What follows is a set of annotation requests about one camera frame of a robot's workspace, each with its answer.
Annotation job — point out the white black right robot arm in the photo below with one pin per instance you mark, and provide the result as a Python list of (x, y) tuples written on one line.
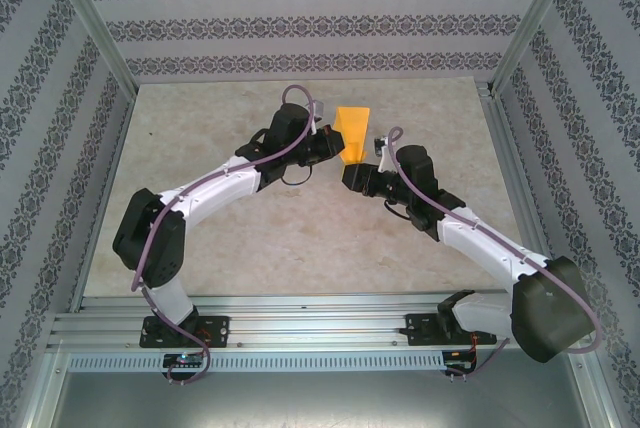
[(480, 253)]

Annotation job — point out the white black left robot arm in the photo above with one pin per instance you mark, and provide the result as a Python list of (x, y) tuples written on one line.
[(215, 193)]

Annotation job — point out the grey sheet metal panel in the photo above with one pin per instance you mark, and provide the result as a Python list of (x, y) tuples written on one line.
[(320, 398)]

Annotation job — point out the small dark circuit board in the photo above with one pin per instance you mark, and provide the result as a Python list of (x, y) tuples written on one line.
[(457, 366)]

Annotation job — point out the circuit board with green light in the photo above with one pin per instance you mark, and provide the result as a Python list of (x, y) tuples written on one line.
[(182, 359)]

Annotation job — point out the aluminium side rail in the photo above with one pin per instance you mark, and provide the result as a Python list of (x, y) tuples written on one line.
[(102, 198), (510, 148)]

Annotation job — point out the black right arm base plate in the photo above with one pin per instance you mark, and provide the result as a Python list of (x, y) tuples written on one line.
[(415, 328)]

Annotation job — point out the aluminium rail beam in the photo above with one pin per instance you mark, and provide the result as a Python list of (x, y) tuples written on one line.
[(310, 328)]

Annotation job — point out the aluminium frame post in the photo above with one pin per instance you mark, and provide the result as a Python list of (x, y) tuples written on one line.
[(537, 15), (90, 13)]

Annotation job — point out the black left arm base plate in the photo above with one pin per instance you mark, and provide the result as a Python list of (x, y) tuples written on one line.
[(220, 330)]

